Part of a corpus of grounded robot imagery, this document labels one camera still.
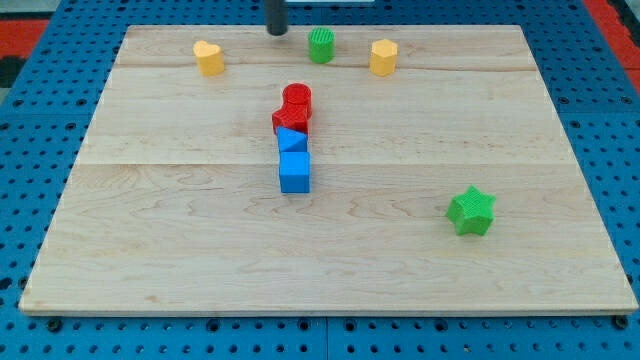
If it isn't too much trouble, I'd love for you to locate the blue cube block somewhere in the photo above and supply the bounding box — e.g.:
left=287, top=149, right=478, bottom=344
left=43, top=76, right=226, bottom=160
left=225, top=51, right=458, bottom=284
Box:
left=279, top=152, right=311, bottom=193

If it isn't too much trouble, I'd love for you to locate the blue triangle block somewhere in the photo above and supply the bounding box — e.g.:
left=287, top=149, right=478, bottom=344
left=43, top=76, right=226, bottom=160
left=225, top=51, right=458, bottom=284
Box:
left=276, top=126, right=308, bottom=152

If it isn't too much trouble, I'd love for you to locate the red cylinder block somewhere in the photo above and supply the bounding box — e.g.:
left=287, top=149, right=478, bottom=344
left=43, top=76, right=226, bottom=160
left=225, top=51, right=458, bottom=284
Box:
left=282, top=83, right=313, bottom=118

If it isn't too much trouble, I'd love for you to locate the light wooden board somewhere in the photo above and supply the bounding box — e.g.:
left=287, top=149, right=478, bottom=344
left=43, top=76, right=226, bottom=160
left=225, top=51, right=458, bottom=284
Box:
left=19, top=25, right=638, bottom=317

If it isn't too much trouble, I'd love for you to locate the green cylinder block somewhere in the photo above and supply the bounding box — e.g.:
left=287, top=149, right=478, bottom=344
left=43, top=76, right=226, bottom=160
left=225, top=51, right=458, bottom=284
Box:
left=307, top=27, right=335, bottom=64

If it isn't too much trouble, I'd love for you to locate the yellow hexagon block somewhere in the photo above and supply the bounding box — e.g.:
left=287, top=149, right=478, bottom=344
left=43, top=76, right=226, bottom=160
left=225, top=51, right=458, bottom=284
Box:
left=369, top=39, right=398, bottom=76

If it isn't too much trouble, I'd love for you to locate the green star block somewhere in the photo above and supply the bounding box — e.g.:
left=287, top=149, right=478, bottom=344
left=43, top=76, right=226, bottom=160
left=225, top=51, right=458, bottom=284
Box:
left=446, top=185, right=496, bottom=236

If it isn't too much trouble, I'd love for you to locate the yellow heart block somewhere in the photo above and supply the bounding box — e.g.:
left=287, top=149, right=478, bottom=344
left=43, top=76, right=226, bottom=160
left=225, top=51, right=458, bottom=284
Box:
left=193, top=40, right=225, bottom=76

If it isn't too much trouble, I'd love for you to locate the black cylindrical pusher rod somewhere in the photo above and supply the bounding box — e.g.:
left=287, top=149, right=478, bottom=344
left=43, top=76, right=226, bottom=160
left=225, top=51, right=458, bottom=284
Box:
left=264, top=0, right=288, bottom=36

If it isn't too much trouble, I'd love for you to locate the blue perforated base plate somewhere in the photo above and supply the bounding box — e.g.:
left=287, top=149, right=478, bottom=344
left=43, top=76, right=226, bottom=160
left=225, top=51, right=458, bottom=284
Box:
left=1, top=1, right=639, bottom=359

